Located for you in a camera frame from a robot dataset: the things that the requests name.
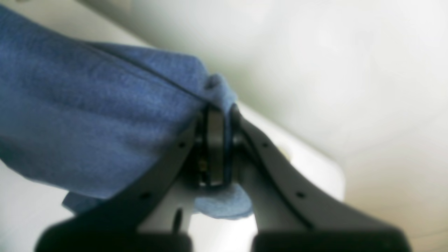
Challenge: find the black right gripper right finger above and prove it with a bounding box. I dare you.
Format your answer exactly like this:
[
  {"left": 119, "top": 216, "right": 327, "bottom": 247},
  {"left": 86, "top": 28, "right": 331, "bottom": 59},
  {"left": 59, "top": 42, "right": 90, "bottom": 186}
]
[{"left": 229, "top": 105, "right": 411, "bottom": 252}]

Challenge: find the dark blue T-shirt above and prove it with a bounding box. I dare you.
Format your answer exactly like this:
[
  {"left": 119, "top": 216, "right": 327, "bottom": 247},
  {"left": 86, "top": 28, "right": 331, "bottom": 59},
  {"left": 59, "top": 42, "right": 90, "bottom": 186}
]
[{"left": 0, "top": 5, "right": 237, "bottom": 214}]

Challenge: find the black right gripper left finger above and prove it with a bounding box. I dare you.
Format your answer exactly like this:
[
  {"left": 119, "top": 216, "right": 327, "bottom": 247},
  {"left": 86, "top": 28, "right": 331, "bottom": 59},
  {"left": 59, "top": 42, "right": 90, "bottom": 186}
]
[{"left": 35, "top": 107, "right": 226, "bottom": 252}]

